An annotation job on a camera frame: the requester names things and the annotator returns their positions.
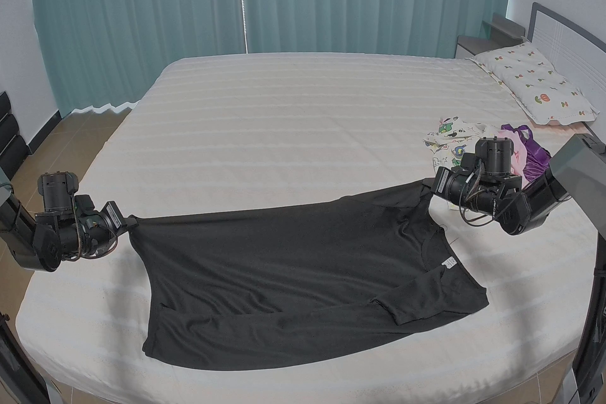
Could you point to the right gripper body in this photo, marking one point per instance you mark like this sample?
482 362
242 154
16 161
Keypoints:
457 191

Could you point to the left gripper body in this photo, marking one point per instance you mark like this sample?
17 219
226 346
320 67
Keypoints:
102 234

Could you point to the black T-shirt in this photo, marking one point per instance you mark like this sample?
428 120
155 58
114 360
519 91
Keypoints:
284 279

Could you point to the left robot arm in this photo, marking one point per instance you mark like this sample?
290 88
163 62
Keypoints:
42 246

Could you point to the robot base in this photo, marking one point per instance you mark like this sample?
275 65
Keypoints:
572 388

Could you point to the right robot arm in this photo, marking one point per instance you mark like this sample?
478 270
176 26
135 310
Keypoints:
575 165

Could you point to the bed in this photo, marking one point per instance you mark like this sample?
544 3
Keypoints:
293 118

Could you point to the white printed pyjama top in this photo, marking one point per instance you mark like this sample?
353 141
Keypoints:
454 137

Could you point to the pink garment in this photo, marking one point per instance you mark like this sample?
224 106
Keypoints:
517 151

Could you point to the purple garment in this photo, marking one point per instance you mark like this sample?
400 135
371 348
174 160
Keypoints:
537 156

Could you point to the white printed pillow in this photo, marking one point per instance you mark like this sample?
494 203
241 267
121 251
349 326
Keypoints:
535 80

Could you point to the grey bedside table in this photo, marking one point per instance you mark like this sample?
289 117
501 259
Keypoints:
483 42

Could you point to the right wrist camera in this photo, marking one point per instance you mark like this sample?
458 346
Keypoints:
471 165

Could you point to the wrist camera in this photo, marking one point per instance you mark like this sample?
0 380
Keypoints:
84 205
471 165

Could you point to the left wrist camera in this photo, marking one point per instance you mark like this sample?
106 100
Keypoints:
84 205

